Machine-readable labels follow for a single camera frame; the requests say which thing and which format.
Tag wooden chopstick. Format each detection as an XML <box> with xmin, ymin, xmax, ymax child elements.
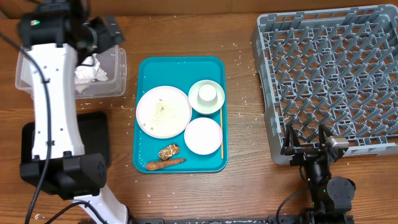
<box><xmin>220</xmin><ymin>107</ymin><xmax>224</xmax><ymax>160</ymax></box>

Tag brown food scrap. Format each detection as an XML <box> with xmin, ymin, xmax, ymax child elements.
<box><xmin>158</xmin><ymin>144</ymin><xmax>180</xmax><ymax>161</ymax></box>

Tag clear plastic bin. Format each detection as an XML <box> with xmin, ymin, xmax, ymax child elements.
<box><xmin>15</xmin><ymin>45</ymin><xmax>127</xmax><ymax>99</ymax></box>

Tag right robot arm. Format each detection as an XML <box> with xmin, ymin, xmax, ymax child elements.
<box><xmin>275</xmin><ymin>124</ymin><xmax>356</xmax><ymax>224</ymax></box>

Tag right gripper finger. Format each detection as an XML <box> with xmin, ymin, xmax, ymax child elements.
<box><xmin>284</xmin><ymin>124</ymin><xmax>301</xmax><ymax>150</ymax></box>
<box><xmin>318</xmin><ymin>124</ymin><xmax>334</xmax><ymax>149</ymax></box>

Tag grey dishwasher rack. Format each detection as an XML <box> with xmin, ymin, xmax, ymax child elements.
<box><xmin>251</xmin><ymin>4</ymin><xmax>397</xmax><ymax>165</ymax></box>

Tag small white bowl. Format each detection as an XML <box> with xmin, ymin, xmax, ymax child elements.
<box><xmin>184</xmin><ymin>118</ymin><xmax>221</xmax><ymax>156</ymax></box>

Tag black tray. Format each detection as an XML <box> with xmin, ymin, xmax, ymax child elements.
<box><xmin>21</xmin><ymin>111</ymin><xmax>111</xmax><ymax>167</ymax></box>

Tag white napkin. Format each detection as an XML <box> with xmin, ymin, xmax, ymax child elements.
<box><xmin>75</xmin><ymin>54</ymin><xmax>108</xmax><ymax>93</ymax></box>

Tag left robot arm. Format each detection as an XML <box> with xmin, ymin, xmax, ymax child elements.
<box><xmin>19</xmin><ymin>1</ymin><xmax>134</xmax><ymax>223</ymax></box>

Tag large white plate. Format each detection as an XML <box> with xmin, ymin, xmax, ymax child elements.
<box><xmin>136</xmin><ymin>86</ymin><xmax>192</xmax><ymax>139</ymax></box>

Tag pale green bowl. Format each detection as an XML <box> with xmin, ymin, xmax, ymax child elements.
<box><xmin>188</xmin><ymin>80</ymin><xmax>225</xmax><ymax>115</ymax></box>

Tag carrot piece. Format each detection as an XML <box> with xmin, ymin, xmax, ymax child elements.
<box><xmin>146</xmin><ymin>159</ymin><xmax>187</xmax><ymax>171</ymax></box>

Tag white cup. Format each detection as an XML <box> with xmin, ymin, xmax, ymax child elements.
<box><xmin>198</xmin><ymin>84</ymin><xmax>217</xmax><ymax>103</ymax></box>

